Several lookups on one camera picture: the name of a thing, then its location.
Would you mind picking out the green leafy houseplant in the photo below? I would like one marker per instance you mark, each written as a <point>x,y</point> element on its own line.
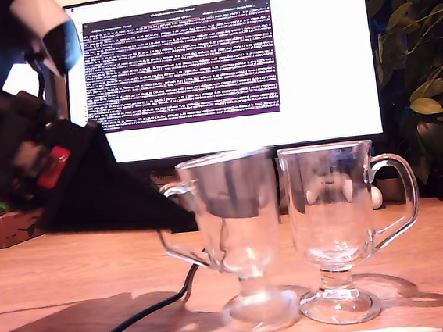
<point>427,106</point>

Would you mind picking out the large black Huawei monitor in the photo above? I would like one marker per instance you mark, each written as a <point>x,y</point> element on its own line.
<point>314,67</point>

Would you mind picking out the brown cardboard box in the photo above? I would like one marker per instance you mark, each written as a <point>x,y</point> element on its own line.
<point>8,229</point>

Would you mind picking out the white game controller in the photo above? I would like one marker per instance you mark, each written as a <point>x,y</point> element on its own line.
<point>377,198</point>

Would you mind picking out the small clear glass footed cup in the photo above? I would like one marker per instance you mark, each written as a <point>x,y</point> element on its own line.
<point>259,311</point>
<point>337,304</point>

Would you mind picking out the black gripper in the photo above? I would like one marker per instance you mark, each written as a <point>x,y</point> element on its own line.
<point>0,148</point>

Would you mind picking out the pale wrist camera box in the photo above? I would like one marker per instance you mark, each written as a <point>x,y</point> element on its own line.
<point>42,14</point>

